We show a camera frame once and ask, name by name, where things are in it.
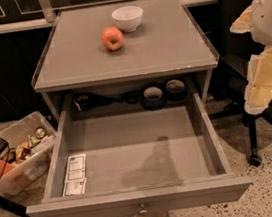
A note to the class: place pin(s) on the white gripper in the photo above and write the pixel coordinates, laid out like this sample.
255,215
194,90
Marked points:
269,22

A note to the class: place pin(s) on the red apple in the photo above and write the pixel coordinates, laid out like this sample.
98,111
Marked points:
112,38

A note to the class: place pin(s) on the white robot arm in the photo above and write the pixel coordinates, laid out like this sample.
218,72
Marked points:
257,19

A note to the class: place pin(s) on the grey cabinet with top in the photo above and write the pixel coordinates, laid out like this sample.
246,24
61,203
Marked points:
167,42

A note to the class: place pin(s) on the open grey top drawer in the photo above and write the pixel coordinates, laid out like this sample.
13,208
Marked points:
166,159

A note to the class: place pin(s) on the black office chair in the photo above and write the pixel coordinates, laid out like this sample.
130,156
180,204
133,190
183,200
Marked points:
244,72

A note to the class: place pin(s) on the black tape roll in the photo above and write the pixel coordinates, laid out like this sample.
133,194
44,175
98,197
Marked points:
175,90

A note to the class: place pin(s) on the blue tape roll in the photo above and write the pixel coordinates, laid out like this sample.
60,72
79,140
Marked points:
153,98

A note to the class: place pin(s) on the white ceramic bowl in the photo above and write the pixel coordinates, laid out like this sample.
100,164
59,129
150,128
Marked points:
127,18

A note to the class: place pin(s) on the white paper packets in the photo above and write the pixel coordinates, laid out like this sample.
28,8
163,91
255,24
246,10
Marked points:
75,175

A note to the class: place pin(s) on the metal can in bin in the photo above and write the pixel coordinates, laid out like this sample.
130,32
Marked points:
40,133

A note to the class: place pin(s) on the clear plastic bin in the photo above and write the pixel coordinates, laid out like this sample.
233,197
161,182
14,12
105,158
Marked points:
31,141

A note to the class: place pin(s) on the orange snack bags in bin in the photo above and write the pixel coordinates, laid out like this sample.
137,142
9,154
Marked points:
14,157

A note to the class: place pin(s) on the black device with cable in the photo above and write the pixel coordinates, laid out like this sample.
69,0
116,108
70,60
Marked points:
87,101

